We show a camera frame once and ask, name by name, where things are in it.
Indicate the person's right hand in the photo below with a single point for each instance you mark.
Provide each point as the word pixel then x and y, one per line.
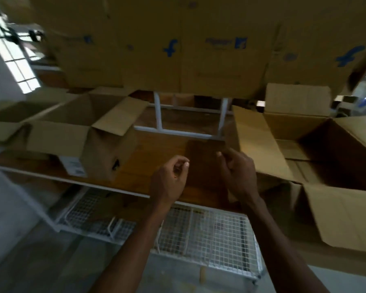
pixel 241 176

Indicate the person's left hand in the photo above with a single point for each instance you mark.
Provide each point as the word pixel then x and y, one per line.
pixel 164 186

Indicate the person's right thumb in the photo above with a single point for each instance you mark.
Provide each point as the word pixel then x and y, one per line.
pixel 222 160

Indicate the person's left thumb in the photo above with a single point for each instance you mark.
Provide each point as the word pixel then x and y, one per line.
pixel 180 176

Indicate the person's left forearm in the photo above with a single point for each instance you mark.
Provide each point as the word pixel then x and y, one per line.
pixel 134 247

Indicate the person's right forearm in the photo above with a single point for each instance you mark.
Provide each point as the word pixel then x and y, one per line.
pixel 277 250

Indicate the open cardboard box white label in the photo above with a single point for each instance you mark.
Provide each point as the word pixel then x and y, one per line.
pixel 88 134

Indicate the large open cardboard box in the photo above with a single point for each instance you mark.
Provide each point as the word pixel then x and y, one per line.
pixel 329 167

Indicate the flattened cardboard box blue print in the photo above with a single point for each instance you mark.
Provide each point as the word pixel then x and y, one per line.
pixel 146 48
pixel 317 42

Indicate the plain open cardboard box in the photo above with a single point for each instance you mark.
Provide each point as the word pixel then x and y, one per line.
pixel 15 115

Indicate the white metal frame stand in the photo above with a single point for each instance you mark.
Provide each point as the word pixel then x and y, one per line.
pixel 158 115

